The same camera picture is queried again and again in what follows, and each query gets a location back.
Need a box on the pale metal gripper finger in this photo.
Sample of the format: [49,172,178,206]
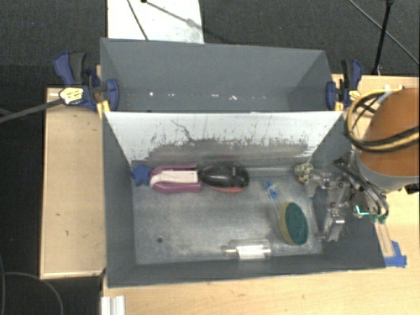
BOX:
[316,209,347,243]
[306,171,333,198]

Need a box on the small mottled beige ball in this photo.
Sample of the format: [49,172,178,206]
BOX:
[293,163,313,182]

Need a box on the green and yellow round sponge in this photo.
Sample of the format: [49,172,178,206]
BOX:
[278,201,310,246]

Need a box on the clear stick with blue clip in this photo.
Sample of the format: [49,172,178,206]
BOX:
[263,179,287,217]

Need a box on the clear plastic bottle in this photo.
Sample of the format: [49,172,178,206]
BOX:
[220,239,273,262]

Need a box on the black and red computer mouse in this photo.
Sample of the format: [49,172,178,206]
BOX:
[198,162,250,194]

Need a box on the purple and white brush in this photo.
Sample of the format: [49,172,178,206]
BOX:
[149,163,203,194]

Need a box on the grey metal bin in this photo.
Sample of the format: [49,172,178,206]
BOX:
[99,37,387,288]

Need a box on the blue star-shaped toy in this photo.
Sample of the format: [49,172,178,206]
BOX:
[130,163,152,187]

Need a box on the pale wood board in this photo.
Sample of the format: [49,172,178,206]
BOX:
[39,85,108,280]

